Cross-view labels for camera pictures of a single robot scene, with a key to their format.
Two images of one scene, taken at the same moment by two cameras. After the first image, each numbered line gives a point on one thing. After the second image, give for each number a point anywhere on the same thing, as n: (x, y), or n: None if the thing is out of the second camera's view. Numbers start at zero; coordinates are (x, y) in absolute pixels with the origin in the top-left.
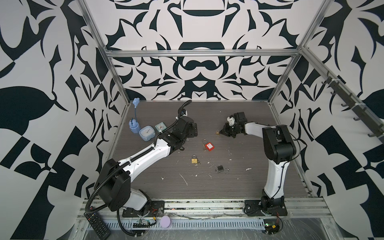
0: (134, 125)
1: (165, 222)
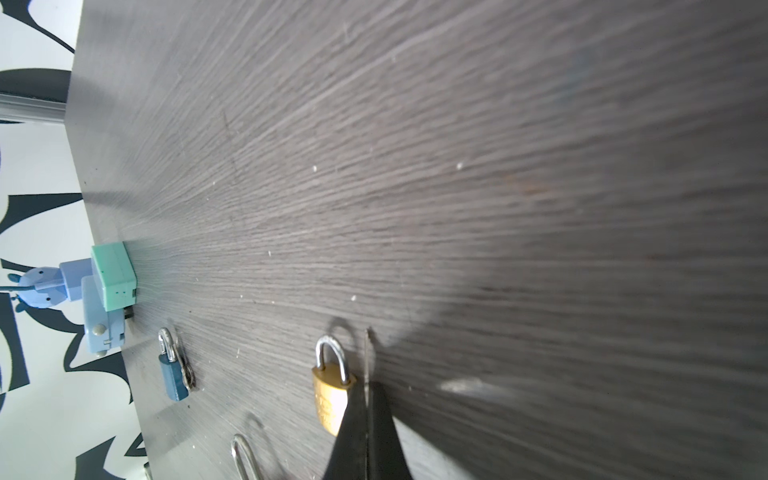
0: (47, 287)
1: None
